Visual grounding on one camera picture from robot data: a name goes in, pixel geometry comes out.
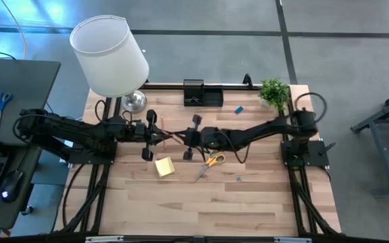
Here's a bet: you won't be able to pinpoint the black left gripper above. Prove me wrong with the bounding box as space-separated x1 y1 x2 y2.
132 109 174 162

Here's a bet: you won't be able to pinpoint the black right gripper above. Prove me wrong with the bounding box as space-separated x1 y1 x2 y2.
173 113 230 161

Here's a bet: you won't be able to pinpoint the orange wooden pencil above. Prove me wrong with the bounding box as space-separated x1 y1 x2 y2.
160 113 167 150
165 130 184 145

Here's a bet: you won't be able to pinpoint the yellow sticky note pad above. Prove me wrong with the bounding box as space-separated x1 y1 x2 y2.
154 156 176 178

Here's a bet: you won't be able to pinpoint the yellow handled scissors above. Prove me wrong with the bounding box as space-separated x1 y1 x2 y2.
194 151 226 182

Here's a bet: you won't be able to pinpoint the black mesh desk organizer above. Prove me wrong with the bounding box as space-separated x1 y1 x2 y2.
183 79 225 108

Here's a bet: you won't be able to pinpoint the white shade table lamp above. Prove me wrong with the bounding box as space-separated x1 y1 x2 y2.
69 14 151 115

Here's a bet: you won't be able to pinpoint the small green potted plant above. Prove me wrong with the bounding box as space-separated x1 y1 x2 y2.
258 77 292 114

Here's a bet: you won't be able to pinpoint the grey side table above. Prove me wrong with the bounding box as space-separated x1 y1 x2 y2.
0 57 61 146

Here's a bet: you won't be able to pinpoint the black clamp lever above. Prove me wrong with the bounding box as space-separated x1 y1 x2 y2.
318 142 336 157

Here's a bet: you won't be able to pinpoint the black computer mouse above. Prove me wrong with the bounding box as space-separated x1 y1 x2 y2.
0 169 24 203

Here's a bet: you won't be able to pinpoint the black aluminium table frame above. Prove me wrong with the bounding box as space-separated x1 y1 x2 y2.
51 82 342 237

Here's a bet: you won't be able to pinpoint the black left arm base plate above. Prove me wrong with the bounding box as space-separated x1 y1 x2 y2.
68 144 117 165

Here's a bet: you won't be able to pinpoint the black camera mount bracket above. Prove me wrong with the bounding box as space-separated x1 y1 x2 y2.
242 73 254 89

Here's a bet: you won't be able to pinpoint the thick black power cable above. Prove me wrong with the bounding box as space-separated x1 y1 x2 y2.
61 163 86 229

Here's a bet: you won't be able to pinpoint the silver metal bracket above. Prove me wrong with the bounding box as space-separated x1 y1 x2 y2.
85 236 124 243
274 237 313 243

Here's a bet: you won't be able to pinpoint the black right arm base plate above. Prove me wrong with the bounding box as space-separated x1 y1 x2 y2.
280 139 330 167

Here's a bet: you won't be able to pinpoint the black right arm cable loop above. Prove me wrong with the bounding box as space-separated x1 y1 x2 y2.
294 92 328 124

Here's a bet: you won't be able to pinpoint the orange floor cable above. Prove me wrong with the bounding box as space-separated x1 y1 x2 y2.
0 0 27 60

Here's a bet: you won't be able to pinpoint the grey metal cart frame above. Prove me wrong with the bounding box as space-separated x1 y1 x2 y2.
351 86 389 198

